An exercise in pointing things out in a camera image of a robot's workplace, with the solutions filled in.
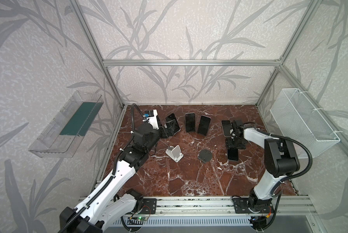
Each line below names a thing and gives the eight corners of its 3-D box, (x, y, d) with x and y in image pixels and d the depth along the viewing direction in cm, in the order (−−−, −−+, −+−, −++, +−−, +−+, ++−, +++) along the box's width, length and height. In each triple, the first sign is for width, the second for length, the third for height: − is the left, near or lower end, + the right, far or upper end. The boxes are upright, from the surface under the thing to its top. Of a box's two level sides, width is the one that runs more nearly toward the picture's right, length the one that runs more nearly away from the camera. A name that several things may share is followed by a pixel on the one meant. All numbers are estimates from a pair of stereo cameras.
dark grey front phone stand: (198, 162, 91) (198, 161, 90) (197, 150, 97) (197, 149, 95) (212, 162, 91) (213, 161, 90) (211, 150, 97) (211, 149, 95)
